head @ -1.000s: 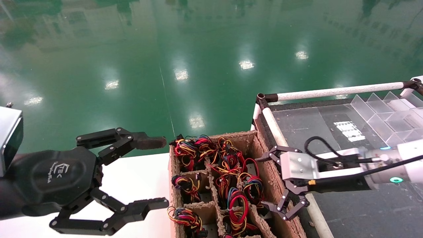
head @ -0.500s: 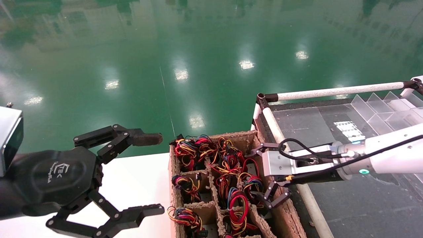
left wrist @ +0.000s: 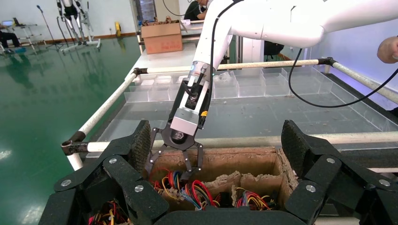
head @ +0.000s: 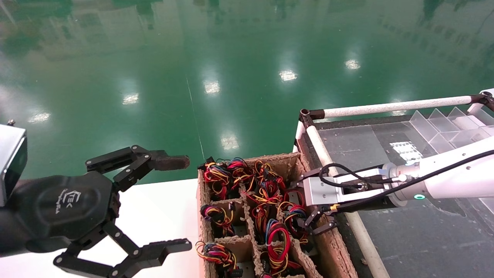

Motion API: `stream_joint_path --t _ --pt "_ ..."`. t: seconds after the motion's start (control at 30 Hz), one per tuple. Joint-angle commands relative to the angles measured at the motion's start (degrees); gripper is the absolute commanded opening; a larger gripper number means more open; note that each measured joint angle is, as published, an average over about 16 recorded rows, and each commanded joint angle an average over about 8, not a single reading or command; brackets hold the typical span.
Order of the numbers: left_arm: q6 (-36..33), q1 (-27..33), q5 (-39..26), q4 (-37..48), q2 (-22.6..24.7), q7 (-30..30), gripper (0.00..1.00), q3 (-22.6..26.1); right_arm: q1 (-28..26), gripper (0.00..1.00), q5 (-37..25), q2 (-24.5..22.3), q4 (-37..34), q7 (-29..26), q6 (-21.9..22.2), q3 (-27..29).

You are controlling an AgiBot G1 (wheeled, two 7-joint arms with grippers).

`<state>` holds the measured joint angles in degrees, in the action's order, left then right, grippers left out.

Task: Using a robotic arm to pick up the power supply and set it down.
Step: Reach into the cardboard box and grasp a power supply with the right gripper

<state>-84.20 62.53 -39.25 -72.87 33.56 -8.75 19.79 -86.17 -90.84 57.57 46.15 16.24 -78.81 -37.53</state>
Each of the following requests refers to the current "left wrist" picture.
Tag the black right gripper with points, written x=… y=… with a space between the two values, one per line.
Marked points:
x=178 y=141

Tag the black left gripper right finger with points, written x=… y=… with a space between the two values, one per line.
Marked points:
x=329 y=174

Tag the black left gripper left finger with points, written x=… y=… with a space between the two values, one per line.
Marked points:
x=118 y=174

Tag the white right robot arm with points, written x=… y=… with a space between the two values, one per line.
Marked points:
x=280 y=21

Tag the white table leg pipe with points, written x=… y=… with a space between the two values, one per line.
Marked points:
x=75 y=161

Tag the black pipe corner joint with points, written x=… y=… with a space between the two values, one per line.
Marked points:
x=73 y=144
x=140 y=71
x=326 y=61

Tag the brown cardboard divider box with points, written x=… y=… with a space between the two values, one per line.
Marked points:
x=248 y=161

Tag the white work table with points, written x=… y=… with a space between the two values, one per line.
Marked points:
x=164 y=60

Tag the clear acrylic divider tray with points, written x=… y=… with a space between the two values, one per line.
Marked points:
x=248 y=87

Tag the brown cardboard carton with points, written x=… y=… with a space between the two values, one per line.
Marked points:
x=161 y=38

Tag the black office chair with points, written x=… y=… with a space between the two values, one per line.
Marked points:
x=273 y=49

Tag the yellow floor object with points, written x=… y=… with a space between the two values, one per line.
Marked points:
x=117 y=29

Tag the person in dark shirt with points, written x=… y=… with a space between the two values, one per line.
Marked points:
x=194 y=11

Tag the black tripod stand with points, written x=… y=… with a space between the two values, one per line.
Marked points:
x=49 y=31

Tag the humanoid robot on stand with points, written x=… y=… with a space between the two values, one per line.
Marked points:
x=73 y=21

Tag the metal cart with laptop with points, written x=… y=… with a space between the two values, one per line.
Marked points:
x=23 y=31

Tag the seated person in black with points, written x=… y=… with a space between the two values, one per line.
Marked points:
x=7 y=38

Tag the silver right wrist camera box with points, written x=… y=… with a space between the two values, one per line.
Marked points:
x=185 y=121

